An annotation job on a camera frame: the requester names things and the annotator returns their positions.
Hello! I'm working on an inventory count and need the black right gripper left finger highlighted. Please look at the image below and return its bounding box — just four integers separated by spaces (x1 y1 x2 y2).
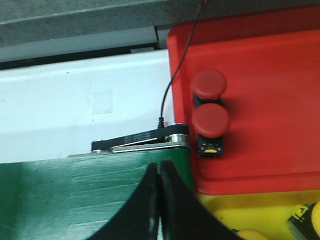
88 163 159 240

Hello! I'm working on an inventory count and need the red plastic tray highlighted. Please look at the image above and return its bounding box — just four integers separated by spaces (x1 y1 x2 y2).
167 4 320 195

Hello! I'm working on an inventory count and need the aluminium conveyor frame rail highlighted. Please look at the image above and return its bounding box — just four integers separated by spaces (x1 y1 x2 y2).
68 133 191 158

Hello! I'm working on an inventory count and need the yellow plastic tray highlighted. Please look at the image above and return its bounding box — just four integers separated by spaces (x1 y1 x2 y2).
196 190 320 240

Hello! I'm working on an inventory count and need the green conveyor belt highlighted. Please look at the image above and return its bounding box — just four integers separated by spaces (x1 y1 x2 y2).
0 147 193 240

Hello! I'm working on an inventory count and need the red mushroom button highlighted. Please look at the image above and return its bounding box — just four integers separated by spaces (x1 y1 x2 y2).
191 103 231 158
190 69 228 109

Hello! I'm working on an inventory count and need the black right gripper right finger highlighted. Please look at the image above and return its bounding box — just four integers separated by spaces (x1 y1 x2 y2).
160 160 241 240

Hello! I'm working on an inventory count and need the yellow mushroom push button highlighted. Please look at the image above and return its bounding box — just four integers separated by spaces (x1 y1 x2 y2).
286 201 320 240

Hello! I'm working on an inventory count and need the grey stone countertop slab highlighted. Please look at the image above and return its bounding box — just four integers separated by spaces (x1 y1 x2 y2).
0 0 320 48

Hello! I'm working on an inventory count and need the red black sensor wire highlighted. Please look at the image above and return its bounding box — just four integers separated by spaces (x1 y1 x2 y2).
157 0 208 130

